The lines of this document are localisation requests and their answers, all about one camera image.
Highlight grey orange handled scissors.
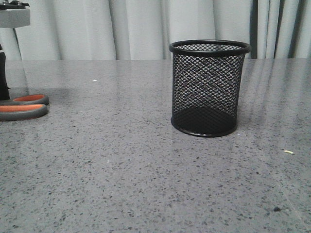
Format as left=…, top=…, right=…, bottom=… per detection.
left=0, top=94, right=49, bottom=121

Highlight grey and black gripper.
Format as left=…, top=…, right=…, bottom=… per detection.
left=0, top=0, right=31, bottom=100

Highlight grey pleated curtain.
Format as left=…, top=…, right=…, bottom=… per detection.
left=0, top=0, right=311, bottom=60

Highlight black wire mesh bucket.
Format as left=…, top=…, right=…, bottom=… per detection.
left=169, top=39, right=251, bottom=137

